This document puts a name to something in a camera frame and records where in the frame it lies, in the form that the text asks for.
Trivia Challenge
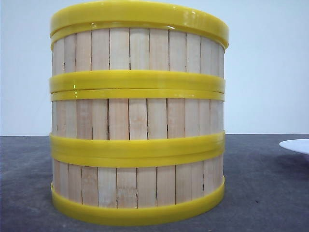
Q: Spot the yellow-rimmed steamer lid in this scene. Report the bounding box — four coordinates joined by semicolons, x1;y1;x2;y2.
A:
50;0;229;48

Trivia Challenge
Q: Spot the front bamboo steamer basket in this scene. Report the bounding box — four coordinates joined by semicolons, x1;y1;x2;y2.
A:
50;131;225;226

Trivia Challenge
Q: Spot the white plate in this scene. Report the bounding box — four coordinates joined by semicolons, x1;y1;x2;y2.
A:
279;139;309;155

